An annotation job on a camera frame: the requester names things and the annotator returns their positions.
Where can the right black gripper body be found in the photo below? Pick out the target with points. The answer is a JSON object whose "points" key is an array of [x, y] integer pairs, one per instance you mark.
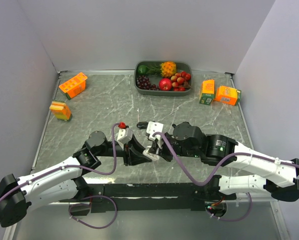
{"points": [[165, 150]]}

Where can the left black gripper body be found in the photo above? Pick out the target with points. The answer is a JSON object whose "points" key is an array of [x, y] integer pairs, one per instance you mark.
{"points": [[126, 153]]}

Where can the white earbud charging case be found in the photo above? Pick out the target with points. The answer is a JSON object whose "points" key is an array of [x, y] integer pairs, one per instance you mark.
{"points": [[152, 156]]}

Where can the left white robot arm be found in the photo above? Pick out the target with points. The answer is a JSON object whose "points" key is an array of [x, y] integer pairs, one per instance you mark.
{"points": [[64, 181]]}

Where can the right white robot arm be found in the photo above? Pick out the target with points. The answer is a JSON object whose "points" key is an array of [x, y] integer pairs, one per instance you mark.
{"points": [[237, 168]]}

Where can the black earbud charging case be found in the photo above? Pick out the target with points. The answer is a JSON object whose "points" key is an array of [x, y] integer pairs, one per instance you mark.
{"points": [[142, 125]]}

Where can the green yellow carton right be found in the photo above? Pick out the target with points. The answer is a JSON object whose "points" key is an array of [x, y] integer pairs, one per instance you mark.
{"points": [[207, 92]]}

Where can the orange carton far right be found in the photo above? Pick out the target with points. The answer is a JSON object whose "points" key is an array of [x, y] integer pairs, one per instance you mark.
{"points": [[228, 95]]}

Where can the red lychee bunch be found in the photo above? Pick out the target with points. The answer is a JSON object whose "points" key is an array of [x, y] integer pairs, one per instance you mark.
{"points": [[181, 81]]}

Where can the red apple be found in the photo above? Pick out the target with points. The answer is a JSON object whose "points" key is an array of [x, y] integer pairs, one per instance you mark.
{"points": [[165, 84]]}

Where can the dark grape bunch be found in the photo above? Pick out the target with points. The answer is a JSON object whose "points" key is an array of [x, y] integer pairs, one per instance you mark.
{"points": [[143, 83]]}

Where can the orange pineapple toy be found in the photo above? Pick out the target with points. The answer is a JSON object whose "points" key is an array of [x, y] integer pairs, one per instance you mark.
{"points": [[165, 69]]}

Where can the grey fruit tray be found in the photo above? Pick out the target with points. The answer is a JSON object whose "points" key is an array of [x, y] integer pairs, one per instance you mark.
{"points": [[155, 79]]}

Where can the yellow orange carton left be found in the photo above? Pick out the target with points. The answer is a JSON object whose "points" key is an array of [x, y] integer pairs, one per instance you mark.
{"points": [[61, 111]]}

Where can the green lime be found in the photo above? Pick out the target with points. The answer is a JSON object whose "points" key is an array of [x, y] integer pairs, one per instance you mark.
{"points": [[142, 69]]}

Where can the orange juice carton far left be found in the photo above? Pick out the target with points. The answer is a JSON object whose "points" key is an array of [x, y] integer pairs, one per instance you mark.
{"points": [[74, 86]]}

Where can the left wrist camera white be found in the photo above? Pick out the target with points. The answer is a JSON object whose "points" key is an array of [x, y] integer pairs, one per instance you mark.
{"points": [[125, 134]]}

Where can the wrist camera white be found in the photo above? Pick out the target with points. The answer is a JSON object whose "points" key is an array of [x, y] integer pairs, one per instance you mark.
{"points": [[151, 130], [125, 134]]}

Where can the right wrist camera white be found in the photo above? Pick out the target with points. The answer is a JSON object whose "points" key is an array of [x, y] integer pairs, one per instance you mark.
{"points": [[151, 130]]}

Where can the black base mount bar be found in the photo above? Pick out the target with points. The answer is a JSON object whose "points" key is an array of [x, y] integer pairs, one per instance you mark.
{"points": [[149, 196]]}

